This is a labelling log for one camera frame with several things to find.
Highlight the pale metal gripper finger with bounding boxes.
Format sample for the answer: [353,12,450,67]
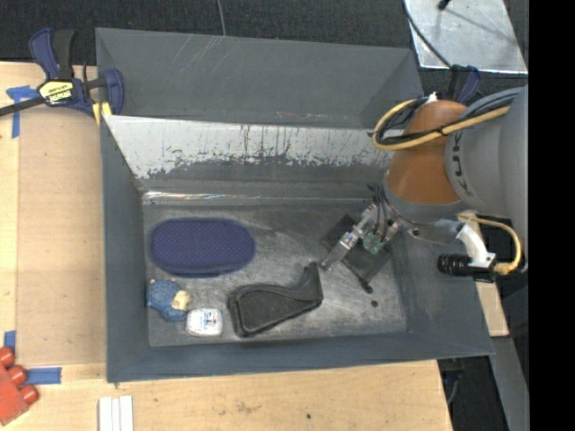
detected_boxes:
[319,230,361,271]

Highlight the black fabric pouch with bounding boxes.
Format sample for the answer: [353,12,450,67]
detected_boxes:
[226,260,325,339]

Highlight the dark blue dotted oval pad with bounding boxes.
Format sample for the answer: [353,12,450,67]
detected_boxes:
[149,216,258,278]

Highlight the small white packet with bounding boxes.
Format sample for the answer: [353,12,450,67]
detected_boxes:
[184,307,225,338]

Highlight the blue and beige toy animal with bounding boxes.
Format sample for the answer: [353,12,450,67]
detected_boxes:
[146,278,194,324]

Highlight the grey metal bin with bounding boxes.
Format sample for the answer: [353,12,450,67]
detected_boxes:
[93,27,496,383]

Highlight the black cylinder on white bracket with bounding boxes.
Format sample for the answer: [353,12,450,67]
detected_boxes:
[437,221,498,283]

